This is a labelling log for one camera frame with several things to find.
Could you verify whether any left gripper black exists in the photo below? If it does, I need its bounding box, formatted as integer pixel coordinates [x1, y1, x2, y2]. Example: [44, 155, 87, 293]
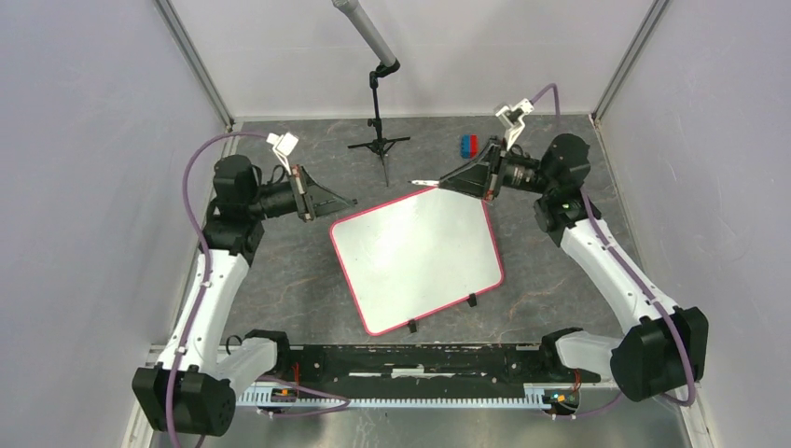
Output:
[245, 163, 353, 222]

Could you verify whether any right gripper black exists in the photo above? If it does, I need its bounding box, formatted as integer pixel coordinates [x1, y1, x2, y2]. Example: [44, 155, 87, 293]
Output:
[439, 135, 555, 201]

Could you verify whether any black white marker pen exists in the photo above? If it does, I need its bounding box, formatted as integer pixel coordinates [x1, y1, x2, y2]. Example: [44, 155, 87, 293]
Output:
[409, 179, 439, 188]

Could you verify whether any whiteboard with pink frame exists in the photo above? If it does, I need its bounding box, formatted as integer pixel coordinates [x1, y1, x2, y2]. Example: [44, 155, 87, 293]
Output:
[329, 188, 505, 336]

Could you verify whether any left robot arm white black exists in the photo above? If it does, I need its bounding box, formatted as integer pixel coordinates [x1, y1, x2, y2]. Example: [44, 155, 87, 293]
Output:
[132, 155, 357, 438]

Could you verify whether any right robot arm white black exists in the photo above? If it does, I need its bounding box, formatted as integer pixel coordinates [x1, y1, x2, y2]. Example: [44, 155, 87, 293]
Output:
[437, 133, 709, 407]

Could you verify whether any blue red eraser block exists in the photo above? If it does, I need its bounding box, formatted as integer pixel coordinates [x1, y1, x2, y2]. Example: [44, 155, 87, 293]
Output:
[460, 134, 479, 160]

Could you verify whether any black tripod stand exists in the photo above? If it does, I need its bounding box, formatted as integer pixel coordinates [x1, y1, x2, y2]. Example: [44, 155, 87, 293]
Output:
[348, 60, 411, 187]

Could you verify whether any grey microphone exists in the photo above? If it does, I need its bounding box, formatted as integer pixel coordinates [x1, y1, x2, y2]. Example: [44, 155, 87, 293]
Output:
[331, 0, 397, 67]

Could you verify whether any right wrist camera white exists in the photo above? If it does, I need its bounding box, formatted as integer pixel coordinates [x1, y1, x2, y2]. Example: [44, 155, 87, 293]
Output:
[493, 98, 534, 150]

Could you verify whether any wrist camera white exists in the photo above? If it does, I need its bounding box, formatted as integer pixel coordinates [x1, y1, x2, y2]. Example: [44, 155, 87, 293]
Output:
[266, 133, 299, 175]
[493, 98, 534, 150]

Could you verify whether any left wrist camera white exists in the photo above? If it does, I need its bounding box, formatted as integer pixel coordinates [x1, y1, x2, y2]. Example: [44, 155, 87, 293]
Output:
[266, 133, 299, 175]

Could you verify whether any white slotted cable duct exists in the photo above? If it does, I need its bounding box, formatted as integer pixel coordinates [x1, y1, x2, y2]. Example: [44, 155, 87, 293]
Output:
[236, 383, 579, 411]

